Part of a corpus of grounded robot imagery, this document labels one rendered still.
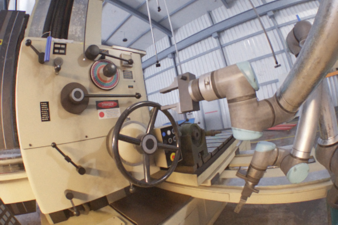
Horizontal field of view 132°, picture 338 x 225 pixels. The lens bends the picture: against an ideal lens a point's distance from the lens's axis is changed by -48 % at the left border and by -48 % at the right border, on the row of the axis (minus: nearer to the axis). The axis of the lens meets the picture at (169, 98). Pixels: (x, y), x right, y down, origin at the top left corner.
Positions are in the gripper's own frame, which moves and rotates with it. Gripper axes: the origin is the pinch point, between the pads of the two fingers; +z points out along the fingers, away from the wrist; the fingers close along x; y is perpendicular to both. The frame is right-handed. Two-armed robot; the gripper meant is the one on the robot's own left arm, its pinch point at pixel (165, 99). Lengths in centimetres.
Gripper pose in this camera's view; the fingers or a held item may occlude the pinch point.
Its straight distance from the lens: 57.4
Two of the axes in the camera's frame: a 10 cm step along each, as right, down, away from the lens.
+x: 0.8, 9.7, -2.2
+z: -7.4, 2.1, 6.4
